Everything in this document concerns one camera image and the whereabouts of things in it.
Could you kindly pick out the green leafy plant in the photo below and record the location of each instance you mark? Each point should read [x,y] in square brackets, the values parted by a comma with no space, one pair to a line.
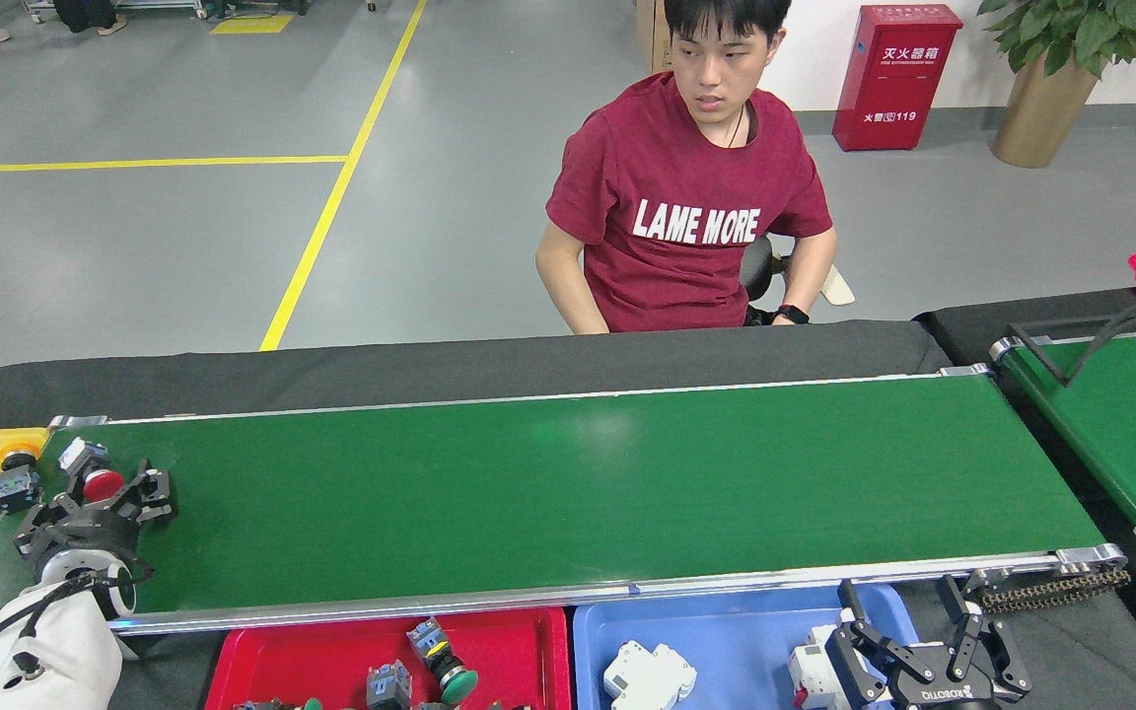
[1081,28]

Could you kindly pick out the red plastic tray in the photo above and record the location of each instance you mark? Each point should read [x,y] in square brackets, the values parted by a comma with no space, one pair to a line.
[312,661]

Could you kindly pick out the person's right forearm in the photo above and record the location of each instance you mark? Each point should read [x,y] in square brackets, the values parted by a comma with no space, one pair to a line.
[568,286]

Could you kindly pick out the grey office chair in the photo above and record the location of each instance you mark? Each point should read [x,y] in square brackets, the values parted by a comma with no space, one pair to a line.
[757,264]

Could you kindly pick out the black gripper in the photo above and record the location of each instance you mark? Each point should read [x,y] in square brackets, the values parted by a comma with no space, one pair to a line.
[953,697]
[90,534]

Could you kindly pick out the black wrist watch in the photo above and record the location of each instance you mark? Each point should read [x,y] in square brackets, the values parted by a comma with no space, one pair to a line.
[792,315]

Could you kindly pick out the blue plastic tray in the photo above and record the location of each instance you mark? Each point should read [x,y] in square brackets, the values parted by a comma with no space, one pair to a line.
[745,641]

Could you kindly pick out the person's left forearm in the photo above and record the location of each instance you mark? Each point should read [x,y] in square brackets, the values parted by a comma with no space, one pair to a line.
[810,264]

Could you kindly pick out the brown cardboard box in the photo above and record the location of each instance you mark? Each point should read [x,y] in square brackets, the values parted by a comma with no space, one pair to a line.
[652,37]

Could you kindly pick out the gold plant pot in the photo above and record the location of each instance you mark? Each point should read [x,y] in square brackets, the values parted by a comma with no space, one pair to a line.
[1043,116]

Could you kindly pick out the white circuit breaker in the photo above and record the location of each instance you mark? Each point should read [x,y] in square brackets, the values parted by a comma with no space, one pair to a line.
[815,671]
[647,675]

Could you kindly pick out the red fire extinguisher box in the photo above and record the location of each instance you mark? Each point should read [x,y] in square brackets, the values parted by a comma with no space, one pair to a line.
[895,84]

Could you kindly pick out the red mushroom button switch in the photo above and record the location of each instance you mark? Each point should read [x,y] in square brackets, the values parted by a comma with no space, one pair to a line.
[389,685]
[102,485]

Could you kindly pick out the small black table cloth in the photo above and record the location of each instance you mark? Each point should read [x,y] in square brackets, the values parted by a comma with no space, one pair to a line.
[953,320]

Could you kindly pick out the long green conveyor belt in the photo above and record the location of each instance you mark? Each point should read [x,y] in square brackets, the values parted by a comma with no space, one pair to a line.
[529,473]

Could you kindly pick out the large black table cloth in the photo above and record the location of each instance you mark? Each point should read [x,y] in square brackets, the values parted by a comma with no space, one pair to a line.
[430,360]

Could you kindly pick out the short green conveyor belt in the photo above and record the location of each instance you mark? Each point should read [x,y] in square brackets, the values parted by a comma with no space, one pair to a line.
[1120,414]

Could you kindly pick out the green push button switch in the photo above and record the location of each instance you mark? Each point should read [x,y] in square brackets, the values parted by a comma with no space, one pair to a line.
[272,704]
[458,685]

